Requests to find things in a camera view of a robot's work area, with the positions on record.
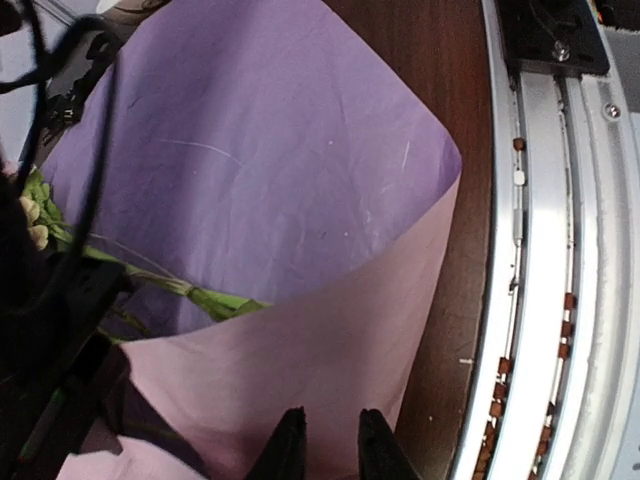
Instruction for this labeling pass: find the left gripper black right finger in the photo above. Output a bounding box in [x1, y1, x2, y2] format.
[358, 409, 416, 480]

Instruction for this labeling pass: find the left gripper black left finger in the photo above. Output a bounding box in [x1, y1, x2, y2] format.
[245, 407, 306, 480]

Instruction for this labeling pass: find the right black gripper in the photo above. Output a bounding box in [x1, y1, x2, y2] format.
[1, 258, 131, 479]

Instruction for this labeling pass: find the white fake flower stem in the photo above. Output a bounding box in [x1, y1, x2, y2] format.
[84, 234, 270, 322]

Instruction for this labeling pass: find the purple wrapping paper sheet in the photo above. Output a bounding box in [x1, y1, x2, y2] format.
[39, 0, 464, 480]

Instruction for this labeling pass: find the pale yellow fake flower bunch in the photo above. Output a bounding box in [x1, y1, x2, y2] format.
[19, 167, 73, 251]

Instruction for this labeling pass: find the aluminium front rail frame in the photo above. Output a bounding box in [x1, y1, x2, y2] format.
[449, 1, 639, 479]

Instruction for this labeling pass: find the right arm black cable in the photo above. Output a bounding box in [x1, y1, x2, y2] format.
[0, 0, 121, 261]

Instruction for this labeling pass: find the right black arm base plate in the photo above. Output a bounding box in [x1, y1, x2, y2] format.
[496, 0, 610, 78]

